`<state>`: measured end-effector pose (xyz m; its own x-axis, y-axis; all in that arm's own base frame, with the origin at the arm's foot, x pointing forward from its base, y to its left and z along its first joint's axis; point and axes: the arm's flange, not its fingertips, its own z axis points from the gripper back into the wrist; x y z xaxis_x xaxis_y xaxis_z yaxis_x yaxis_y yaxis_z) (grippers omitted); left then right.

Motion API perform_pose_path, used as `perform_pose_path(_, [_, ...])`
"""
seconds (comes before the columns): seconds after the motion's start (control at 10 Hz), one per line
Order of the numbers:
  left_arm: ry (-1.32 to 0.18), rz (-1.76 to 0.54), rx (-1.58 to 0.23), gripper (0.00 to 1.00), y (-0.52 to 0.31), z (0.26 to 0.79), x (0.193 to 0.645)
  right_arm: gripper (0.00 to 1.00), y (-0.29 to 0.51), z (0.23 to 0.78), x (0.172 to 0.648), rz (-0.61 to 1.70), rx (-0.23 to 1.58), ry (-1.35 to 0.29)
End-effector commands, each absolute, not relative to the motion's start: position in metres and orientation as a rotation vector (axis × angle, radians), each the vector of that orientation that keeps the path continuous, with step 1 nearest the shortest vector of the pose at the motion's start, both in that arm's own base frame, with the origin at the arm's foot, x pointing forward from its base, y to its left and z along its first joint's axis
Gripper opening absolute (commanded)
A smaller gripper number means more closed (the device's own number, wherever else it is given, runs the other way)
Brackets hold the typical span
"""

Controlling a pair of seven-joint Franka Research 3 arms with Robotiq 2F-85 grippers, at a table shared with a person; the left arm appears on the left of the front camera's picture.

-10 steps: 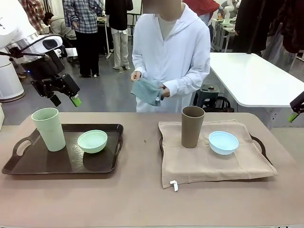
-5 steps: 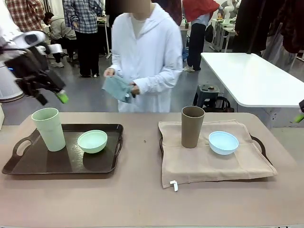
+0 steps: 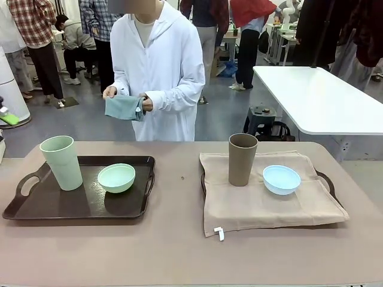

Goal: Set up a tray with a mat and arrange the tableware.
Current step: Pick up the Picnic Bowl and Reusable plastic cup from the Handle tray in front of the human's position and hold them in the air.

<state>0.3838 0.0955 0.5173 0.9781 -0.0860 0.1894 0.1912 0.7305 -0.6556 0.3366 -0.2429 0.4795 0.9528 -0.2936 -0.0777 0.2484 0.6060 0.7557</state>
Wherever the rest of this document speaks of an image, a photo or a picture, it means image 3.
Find dark floor plate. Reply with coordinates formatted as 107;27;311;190
52;96;80;109

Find person's right hand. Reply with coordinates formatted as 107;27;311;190
102;86;118;100

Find tall light green cup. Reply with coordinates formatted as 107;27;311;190
39;135;84;191

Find white side table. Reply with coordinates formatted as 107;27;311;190
253;66;383;164

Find tall brown cup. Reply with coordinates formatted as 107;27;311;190
228;133;259;187

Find dark brown handled tray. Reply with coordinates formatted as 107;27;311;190
200;169;345;228
2;155;157;221

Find seated person grey hoodie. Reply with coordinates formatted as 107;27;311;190
55;14;98;86

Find light green bowl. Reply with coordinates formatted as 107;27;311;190
97;163;136;194

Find blue bag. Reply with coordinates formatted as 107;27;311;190
220;61;239;78

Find person in red jacket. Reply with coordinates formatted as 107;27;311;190
229;0;278;91

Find light blue bowl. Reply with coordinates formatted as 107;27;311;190
262;164;302;196

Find person in blue plaid shirt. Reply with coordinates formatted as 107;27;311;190
79;0;120;90

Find person dark top grey trousers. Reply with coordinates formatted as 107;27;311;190
179;0;230;105

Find dark plastic stool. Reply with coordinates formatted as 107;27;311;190
242;104;278;137

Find black bag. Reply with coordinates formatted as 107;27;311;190
257;121;296;142

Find person in white hoodie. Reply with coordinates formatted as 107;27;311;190
110;0;206;142

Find person's right forearm white sleeve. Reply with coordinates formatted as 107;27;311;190
112;70;136;97

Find teal green cloth mat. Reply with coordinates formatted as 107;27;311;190
104;94;146;123

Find beige cloth mat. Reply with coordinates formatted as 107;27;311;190
199;150;350;242

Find white cylindrical air purifier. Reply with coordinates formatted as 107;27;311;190
0;44;32;127

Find person's left forearm white sleeve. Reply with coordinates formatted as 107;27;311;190
146;79;206;112

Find person in red plaid shirt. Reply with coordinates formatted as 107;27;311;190
6;0;65;104

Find person's left hand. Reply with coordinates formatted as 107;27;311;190
139;93;154;116

